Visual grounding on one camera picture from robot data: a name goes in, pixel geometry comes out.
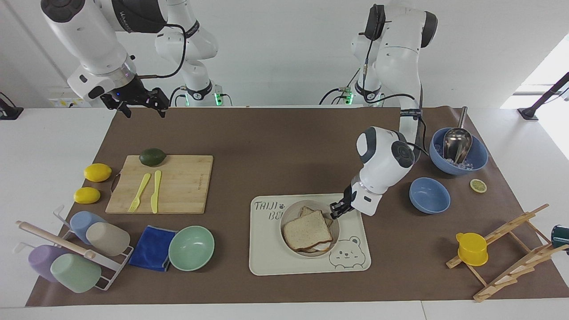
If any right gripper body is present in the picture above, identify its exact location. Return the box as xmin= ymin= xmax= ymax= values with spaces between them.
xmin=100 ymin=76 xmax=154 ymax=109

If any beige round plate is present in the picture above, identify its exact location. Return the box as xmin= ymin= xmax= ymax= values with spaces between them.
xmin=280 ymin=200 xmax=341 ymax=258

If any large bread slice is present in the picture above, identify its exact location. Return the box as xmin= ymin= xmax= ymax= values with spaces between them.
xmin=283 ymin=210 xmax=334 ymax=251

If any green avocado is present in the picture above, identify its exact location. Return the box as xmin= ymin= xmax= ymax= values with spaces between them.
xmin=139 ymin=148 xmax=168 ymax=168

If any yellow lemon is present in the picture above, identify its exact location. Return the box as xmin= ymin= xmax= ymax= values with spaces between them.
xmin=84 ymin=163 xmax=112 ymax=183
xmin=73 ymin=187 xmax=101 ymax=205

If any small blue bowl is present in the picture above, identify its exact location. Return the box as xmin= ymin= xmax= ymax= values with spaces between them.
xmin=409 ymin=177 xmax=451 ymax=215

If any cream bear placemat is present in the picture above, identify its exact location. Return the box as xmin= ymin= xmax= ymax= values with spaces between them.
xmin=248 ymin=193 xmax=372 ymax=276

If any yellow plastic fork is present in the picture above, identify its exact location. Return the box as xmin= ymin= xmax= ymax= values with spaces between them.
xmin=128 ymin=173 xmax=152 ymax=213

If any wooden cutting board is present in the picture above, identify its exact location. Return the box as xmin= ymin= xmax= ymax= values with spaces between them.
xmin=105 ymin=154 xmax=214 ymax=215

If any yellow plastic knife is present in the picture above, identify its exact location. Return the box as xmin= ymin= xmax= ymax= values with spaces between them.
xmin=150 ymin=170 xmax=163 ymax=215

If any black stand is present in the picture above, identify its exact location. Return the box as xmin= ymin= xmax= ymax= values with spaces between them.
xmin=0 ymin=92 xmax=24 ymax=121
xmin=517 ymin=72 xmax=569 ymax=121

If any metal scoop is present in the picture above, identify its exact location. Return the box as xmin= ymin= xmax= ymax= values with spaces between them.
xmin=443 ymin=106 xmax=473 ymax=164

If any blue cup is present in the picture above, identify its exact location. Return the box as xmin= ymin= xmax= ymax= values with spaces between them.
xmin=70 ymin=211 xmax=108 ymax=245

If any beige cup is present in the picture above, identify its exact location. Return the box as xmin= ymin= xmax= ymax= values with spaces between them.
xmin=86 ymin=222 xmax=131 ymax=257

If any large blue bowl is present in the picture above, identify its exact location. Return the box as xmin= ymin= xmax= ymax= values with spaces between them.
xmin=429 ymin=127 xmax=489 ymax=176

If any blue cloth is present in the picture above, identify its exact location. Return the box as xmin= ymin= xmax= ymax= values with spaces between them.
xmin=128 ymin=225 xmax=179 ymax=272

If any light green bowl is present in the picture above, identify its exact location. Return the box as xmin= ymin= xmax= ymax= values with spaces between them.
xmin=168 ymin=226 xmax=216 ymax=272

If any light green cup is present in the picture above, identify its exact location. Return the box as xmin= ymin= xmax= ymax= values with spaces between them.
xmin=50 ymin=253 xmax=102 ymax=294

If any purple cup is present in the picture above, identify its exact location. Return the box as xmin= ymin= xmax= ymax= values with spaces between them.
xmin=28 ymin=245 xmax=68 ymax=283

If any wooden folding rack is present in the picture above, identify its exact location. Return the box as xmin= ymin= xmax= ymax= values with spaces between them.
xmin=445 ymin=204 xmax=569 ymax=303

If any dark green cup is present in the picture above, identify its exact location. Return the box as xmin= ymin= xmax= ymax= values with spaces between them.
xmin=551 ymin=224 xmax=569 ymax=251

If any yellow cup with handle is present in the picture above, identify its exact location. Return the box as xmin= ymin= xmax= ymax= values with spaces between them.
xmin=455 ymin=232 xmax=489 ymax=267

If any white wire cup rack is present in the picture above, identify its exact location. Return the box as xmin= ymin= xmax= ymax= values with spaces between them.
xmin=12 ymin=205 xmax=134 ymax=292

